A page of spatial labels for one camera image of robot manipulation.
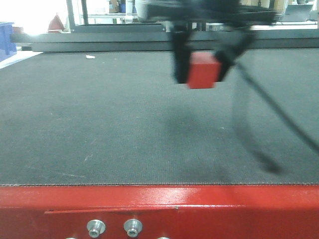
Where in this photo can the left silver hex bolt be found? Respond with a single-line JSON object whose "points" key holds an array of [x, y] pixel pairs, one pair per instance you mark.
{"points": [[95, 228]]}

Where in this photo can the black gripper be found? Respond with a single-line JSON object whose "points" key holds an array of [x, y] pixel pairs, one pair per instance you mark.
{"points": [[232, 44]]}

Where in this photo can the blue plastic crate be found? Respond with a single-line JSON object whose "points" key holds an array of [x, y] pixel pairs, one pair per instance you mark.
{"points": [[7, 48]]}

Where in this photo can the right silver hex bolt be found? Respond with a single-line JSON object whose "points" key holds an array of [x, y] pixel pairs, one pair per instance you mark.
{"points": [[133, 227]]}

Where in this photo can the red magnetic cube block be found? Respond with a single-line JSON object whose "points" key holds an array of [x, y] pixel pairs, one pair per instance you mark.
{"points": [[204, 70]]}

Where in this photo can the silver hex bolt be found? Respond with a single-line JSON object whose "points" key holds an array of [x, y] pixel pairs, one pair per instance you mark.
{"points": [[133, 227], [95, 228]]}

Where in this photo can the red metal base frame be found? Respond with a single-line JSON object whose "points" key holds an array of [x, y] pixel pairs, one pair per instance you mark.
{"points": [[174, 212]]}

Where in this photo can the dark grey carpet mat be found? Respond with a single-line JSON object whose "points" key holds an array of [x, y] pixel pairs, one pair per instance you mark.
{"points": [[121, 119]]}

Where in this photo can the black metal table frame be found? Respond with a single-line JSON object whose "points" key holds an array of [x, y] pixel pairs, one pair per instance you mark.
{"points": [[204, 36]]}

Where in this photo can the red cone-shaped object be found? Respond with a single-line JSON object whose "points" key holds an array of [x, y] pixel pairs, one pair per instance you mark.
{"points": [[56, 25]]}

